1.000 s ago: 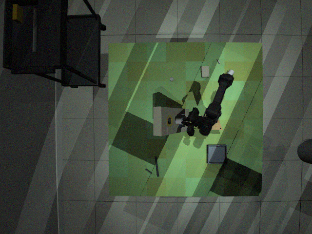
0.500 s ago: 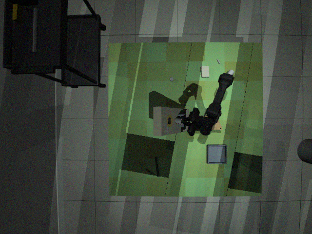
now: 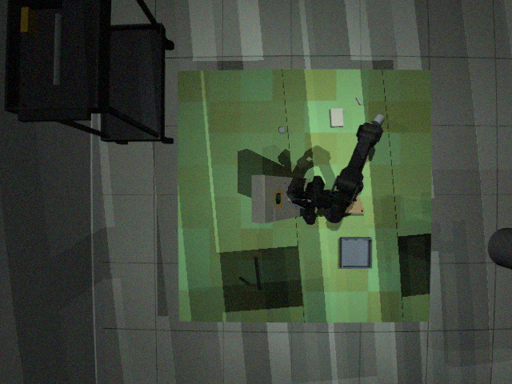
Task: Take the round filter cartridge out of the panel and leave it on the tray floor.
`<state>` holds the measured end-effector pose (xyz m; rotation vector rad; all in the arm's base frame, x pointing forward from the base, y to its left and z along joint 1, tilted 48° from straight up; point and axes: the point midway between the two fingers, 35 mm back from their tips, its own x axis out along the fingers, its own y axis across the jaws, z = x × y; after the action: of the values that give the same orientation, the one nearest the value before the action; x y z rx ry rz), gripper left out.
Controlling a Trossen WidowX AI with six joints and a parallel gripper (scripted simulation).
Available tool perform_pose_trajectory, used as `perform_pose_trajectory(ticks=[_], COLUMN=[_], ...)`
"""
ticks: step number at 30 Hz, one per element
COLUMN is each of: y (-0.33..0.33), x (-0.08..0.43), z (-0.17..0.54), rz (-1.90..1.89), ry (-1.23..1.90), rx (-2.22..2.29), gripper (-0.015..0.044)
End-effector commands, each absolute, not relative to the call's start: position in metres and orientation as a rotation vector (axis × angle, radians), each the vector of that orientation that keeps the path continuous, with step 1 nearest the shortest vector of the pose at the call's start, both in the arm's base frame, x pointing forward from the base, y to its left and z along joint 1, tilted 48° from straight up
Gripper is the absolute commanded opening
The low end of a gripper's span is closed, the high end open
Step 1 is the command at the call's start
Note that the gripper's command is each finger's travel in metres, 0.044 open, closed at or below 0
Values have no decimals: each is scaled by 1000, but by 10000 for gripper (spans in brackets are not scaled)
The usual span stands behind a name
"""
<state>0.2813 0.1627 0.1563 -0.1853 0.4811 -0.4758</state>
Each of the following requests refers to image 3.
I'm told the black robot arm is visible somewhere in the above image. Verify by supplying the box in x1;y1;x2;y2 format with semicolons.
306;122;383;223

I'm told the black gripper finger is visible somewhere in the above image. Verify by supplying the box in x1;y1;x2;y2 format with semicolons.
294;192;309;200
293;199;308;208

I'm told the grey flat panel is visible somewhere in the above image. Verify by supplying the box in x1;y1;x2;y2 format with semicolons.
251;174;310;223

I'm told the grey cylinder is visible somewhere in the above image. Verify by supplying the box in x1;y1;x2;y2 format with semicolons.
372;114;385;126

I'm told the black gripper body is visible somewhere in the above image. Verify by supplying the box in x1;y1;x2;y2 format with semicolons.
302;176;331;225

